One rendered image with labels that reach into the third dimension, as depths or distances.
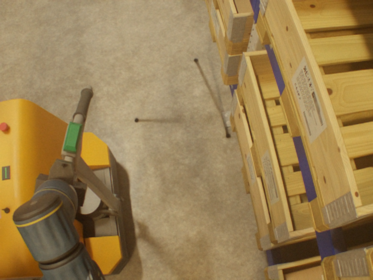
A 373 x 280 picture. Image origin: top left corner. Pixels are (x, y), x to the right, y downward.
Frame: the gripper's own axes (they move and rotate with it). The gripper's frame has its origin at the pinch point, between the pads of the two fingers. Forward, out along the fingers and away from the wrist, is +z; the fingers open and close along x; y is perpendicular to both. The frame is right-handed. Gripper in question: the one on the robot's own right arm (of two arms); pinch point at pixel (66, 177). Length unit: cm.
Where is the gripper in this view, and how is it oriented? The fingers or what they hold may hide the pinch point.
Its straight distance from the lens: 110.5
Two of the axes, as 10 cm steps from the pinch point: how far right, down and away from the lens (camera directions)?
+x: 9.5, 2.1, 2.1
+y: -2.5, 9.6, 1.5
